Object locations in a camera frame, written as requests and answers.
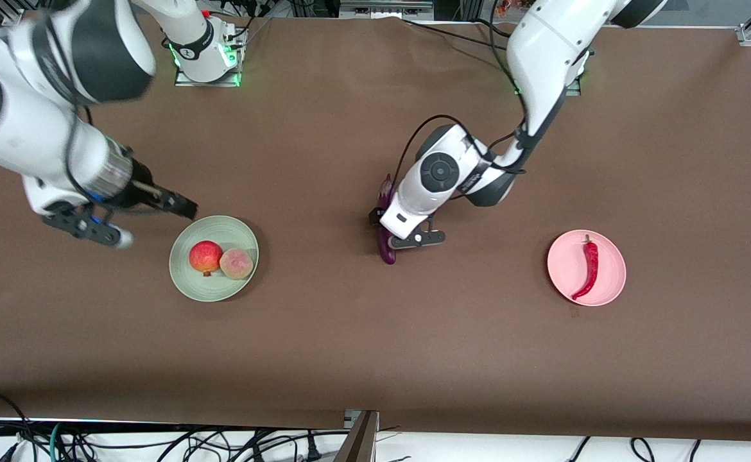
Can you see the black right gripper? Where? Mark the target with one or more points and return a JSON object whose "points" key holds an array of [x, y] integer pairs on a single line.
{"points": [[142, 188]]}

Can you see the long purple eggplant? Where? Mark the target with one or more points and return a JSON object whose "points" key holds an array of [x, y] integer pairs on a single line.
{"points": [[387, 255]]}

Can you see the red pomegranate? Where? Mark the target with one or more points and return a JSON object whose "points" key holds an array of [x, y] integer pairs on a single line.
{"points": [[205, 256]]}

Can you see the halved pink guava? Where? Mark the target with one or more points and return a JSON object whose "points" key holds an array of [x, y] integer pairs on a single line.
{"points": [[237, 264]]}

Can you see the red chili pepper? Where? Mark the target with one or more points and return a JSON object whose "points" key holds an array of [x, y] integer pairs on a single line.
{"points": [[590, 266]]}

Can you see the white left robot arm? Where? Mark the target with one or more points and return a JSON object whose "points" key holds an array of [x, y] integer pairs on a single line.
{"points": [[542, 58]]}

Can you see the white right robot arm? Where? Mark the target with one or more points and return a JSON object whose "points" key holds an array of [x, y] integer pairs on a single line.
{"points": [[29, 128]]}

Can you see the light green round plate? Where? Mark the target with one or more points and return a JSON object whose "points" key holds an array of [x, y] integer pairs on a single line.
{"points": [[212, 289]]}

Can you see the brown table cover sheet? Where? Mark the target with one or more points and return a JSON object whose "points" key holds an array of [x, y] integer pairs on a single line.
{"points": [[375, 353]]}

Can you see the grey metal box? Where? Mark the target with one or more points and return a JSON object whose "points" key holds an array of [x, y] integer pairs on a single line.
{"points": [[385, 9]]}

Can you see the pink round plate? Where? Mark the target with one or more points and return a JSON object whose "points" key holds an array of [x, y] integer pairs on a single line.
{"points": [[610, 276]]}

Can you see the orange red object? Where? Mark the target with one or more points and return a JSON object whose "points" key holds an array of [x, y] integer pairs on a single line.
{"points": [[507, 6]]}

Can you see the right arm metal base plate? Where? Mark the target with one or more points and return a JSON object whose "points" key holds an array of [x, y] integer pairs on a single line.
{"points": [[186, 80]]}

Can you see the small metal corner bracket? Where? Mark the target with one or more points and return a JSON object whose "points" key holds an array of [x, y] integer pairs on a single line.
{"points": [[352, 418]]}

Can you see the metal support post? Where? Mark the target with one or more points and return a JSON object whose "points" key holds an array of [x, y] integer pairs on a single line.
{"points": [[359, 443]]}

